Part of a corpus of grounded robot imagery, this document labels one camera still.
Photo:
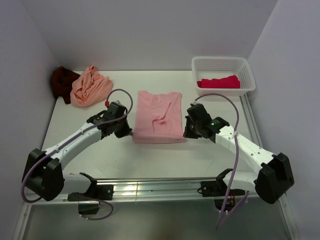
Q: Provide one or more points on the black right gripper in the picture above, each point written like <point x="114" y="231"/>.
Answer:
<point x="188" y="133"/>

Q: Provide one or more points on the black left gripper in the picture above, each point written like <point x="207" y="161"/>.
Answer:
<point x="125" y="132"/>

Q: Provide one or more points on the light pink t-shirt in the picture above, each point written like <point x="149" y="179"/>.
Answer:
<point x="158" y="118"/>

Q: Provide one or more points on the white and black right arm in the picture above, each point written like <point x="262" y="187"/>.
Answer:
<point x="271" y="174"/>

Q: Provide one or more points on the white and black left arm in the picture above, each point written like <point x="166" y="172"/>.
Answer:
<point x="43" y="173"/>

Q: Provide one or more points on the peach orange t-shirt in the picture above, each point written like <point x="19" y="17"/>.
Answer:
<point x="90" y="88"/>

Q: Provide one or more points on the red rolled t-shirt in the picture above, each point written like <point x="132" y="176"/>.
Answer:
<point x="218" y="83"/>

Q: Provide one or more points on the white plastic basket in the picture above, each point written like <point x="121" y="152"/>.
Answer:
<point x="234" y="71"/>

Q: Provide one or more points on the dark maroon t-shirt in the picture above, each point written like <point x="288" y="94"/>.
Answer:
<point x="61" y="82"/>

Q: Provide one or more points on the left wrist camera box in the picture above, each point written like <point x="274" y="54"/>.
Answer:
<point x="107" y="103"/>

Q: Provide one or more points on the aluminium frame rails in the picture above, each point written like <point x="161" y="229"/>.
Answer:
<point x="160" y="190"/>

